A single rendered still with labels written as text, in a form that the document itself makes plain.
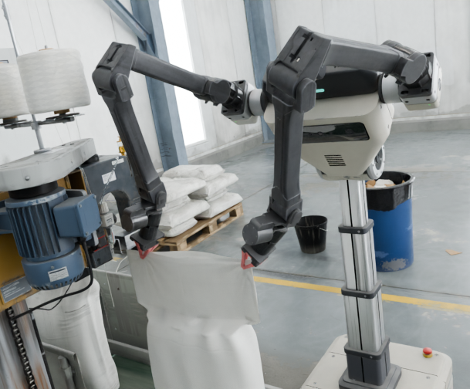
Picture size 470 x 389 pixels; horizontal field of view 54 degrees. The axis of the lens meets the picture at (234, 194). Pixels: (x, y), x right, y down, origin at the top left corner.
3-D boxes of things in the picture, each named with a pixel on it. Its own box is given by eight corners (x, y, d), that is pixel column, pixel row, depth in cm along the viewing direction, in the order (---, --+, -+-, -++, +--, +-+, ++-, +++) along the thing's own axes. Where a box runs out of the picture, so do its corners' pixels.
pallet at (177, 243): (243, 214, 531) (242, 202, 528) (179, 256, 434) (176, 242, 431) (187, 212, 576) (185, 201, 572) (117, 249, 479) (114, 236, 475)
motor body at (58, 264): (98, 272, 129) (77, 186, 123) (51, 298, 117) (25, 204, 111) (64, 266, 138) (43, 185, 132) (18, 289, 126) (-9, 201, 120)
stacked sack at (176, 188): (210, 187, 472) (207, 173, 468) (167, 208, 420) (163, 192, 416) (178, 187, 496) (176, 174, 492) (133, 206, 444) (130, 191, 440)
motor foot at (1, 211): (44, 226, 128) (35, 196, 126) (3, 242, 119) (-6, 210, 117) (25, 224, 133) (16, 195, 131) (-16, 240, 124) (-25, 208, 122)
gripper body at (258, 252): (238, 249, 128) (252, 233, 124) (258, 235, 136) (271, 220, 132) (255, 266, 126) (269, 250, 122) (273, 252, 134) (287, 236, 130)
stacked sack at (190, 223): (200, 224, 471) (197, 213, 468) (171, 241, 437) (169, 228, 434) (152, 221, 509) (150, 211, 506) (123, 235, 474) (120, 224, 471)
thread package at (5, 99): (44, 113, 145) (30, 57, 141) (1, 120, 134) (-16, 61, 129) (18, 116, 153) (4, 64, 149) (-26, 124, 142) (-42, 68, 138)
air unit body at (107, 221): (123, 245, 155) (112, 200, 151) (112, 250, 151) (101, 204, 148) (113, 243, 158) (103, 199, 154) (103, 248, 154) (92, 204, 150)
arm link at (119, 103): (128, 70, 119) (103, 65, 125) (110, 79, 116) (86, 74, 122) (173, 199, 145) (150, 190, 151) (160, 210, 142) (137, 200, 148)
